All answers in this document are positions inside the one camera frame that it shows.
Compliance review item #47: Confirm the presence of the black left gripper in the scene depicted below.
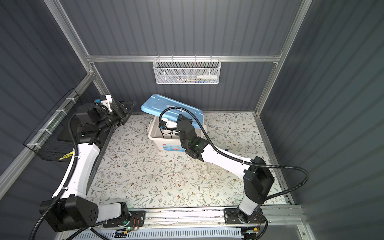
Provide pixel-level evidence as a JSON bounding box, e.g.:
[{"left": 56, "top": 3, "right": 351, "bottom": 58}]
[{"left": 96, "top": 101, "right": 135, "bottom": 134}]

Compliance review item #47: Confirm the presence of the blue plastic box lid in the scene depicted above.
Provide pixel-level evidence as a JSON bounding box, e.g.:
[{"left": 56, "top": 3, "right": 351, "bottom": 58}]
[{"left": 141, "top": 94, "right": 204, "bottom": 129}]

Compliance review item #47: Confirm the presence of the white plastic storage box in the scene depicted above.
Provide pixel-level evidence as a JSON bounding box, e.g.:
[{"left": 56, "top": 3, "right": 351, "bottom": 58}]
[{"left": 147, "top": 115, "right": 208, "bottom": 153}]

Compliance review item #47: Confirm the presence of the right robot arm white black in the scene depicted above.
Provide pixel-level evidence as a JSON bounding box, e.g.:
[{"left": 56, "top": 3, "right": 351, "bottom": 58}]
[{"left": 159, "top": 107, "right": 310, "bottom": 224}]

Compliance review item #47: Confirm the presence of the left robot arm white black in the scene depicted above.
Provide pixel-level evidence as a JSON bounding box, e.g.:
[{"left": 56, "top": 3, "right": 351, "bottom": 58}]
[{"left": 29, "top": 95, "right": 136, "bottom": 240}]

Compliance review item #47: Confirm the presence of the clear plastic tube rack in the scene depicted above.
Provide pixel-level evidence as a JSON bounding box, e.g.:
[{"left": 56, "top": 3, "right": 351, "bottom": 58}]
[{"left": 205, "top": 162, "right": 230, "bottom": 177}]

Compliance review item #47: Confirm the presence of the white bottle in basket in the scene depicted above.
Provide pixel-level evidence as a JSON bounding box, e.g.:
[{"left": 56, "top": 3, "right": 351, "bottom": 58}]
[{"left": 197, "top": 75, "right": 219, "bottom": 81}]

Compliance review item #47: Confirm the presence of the yellow black striped tape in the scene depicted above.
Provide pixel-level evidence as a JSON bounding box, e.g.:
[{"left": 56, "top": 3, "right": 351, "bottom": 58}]
[{"left": 59, "top": 151, "right": 74, "bottom": 161}]

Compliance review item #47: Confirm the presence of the white wire mesh basket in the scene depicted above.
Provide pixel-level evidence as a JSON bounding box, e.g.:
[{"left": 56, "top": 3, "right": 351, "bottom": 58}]
[{"left": 153, "top": 59, "right": 222, "bottom": 85}]

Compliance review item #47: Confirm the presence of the black wire wall basket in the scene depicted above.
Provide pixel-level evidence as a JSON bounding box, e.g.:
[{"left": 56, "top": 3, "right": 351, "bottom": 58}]
[{"left": 24, "top": 86, "right": 100, "bottom": 163}]

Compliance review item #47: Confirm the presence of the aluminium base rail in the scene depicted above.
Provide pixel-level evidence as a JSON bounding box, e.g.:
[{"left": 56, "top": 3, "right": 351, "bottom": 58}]
[{"left": 75, "top": 205, "right": 315, "bottom": 240}]

